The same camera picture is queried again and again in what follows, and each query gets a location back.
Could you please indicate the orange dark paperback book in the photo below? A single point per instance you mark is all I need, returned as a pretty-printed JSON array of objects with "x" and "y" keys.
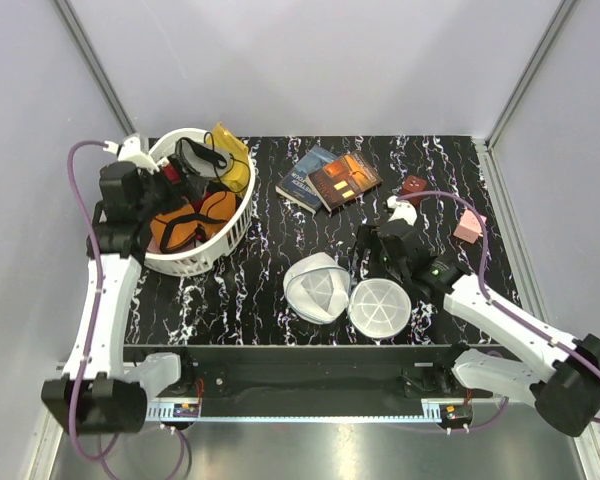
[{"x": 343, "y": 180}]

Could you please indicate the pink cube adapter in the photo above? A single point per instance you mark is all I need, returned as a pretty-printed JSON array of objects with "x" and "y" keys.
[{"x": 469, "y": 228}]

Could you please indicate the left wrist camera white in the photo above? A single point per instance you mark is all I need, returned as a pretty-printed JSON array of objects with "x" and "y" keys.
[{"x": 134, "y": 149}]

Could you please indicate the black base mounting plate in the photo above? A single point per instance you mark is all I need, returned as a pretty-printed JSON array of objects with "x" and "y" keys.
[{"x": 311, "y": 383}]

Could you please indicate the blue paperback book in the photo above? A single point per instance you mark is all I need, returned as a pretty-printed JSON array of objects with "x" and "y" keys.
[{"x": 293, "y": 185}]

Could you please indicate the white mesh laundry bag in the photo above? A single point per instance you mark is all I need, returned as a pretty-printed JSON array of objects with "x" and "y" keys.
[{"x": 319, "y": 291}]

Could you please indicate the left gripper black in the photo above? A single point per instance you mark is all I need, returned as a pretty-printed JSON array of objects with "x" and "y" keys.
[{"x": 147, "y": 176}]

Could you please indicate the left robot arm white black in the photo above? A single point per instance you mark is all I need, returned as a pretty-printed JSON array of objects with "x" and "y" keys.
[{"x": 95, "y": 393}]

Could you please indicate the dark red cube adapter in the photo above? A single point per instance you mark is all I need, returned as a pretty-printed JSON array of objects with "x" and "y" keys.
[{"x": 412, "y": 184}]

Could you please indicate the white plastic laundry basket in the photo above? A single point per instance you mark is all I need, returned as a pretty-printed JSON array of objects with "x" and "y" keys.
[{"x": 199, "y": 260}]

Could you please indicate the yellow bra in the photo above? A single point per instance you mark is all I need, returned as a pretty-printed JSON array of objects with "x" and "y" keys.
[{"x": 237, "y": 175}]

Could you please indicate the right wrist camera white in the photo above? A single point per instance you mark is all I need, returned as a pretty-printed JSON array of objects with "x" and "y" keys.
[{"x": 401, "y": 210}]

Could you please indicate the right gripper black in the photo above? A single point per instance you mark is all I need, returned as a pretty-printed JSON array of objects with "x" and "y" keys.
[{"x": 367, "y": 238}]

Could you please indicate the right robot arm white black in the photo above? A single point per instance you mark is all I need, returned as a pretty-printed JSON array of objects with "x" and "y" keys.
[{"x": 552, "y": 371}]

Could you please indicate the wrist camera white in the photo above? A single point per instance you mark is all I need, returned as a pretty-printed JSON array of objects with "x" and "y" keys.
[
  {"x": 134, "y": 149},
  {"x": 401, "y": 210}
]

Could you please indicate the dark red bra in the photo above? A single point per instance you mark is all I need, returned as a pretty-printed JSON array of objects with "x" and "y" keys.
[{"x": 172, "y": 174}]

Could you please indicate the orange black bra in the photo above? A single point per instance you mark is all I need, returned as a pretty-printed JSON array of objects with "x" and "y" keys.
[{"x": 193, "y": 224}]

